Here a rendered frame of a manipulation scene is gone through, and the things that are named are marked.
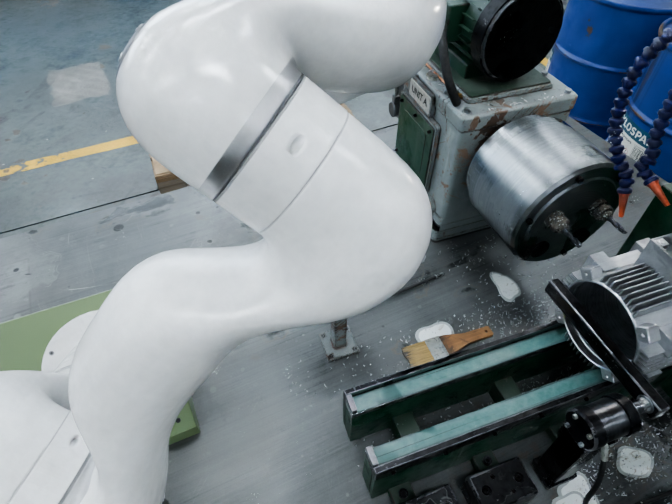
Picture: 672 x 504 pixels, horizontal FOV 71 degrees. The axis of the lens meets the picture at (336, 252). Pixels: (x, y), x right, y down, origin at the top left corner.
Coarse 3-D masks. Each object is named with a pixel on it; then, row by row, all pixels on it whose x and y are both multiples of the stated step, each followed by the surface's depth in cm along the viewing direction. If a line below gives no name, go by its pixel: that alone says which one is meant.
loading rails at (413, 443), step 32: (480, 352) 85; (512, 352) 85; (544, 352) 87; (576, 352) 93; (384, 384) 81; (416, 384) 81; (448, 384) 82; (480, 384) 88; (512, 384) 89; (576, 384) 81; (608, 384) 80; (352, 416) 78; (384, 416) 83; (416, 416) 88; (480, 416) 77; (512, 416) 76; (544, 416) 78; (384, 448) 74; (416, 448) 74; (448, 448) 74; (480, 448) 80; (384, 480) 74; (416, 480) 81
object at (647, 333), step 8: (584, 272) 77; (592, 272) 76; (600, 272) 76; (560, 312) 86; (560, 320) 86; (640, 328) 69; (648, 328) 68; (656, 328) 69; (640, 336) 70; (648, 336) 68; (656, 336) 69; (608, 376) 78
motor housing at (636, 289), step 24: (624, 264) 80; (576, 288) 83; (600, 288) 85; (624, 288) 73; (648, 288) 71; (600, 312) 87; (624, 312) 88; (648, 312) 70; (576, 336) 85; (624, 336) 85; (600, 360) 81; (648, 360) 70
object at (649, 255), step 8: (656, 240) 73; (664, 240) 73; (648, 248) 74; (656, 248) 73; (664, 248) 73; (640, 256) 76; (648, 256) 74; (656, 256) 73; (664, 256) 72; (648, 264) 75; (656, 264) 73; (664, 264) 72; (656, 272) 74; (664, 272) 72; (664, 280) 73
